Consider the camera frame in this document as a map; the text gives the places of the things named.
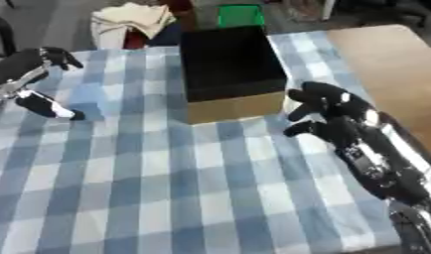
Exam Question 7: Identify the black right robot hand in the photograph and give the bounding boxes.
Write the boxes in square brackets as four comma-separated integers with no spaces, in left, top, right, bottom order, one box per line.
[281,80,384,151]

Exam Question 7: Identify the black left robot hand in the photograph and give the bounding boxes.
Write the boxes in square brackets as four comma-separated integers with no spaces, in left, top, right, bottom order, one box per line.
[0,47,87,122]

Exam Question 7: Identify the cardboard box with black inside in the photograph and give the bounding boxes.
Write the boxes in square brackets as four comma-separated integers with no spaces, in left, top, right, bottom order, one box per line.
[177,25,291,126]

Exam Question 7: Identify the green box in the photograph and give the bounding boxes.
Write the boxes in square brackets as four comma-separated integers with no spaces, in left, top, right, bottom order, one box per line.
[215,3,268,30]

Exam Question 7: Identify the black chair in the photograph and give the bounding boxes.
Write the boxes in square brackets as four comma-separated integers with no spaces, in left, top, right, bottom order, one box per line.
[0,15,20,58]

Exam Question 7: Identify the red bag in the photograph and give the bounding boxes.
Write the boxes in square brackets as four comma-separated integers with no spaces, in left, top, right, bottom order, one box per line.
[121,29,150,51]

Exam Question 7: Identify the beige folded cloth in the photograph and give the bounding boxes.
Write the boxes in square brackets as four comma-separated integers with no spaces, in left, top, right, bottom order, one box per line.
[88,2,180,51]

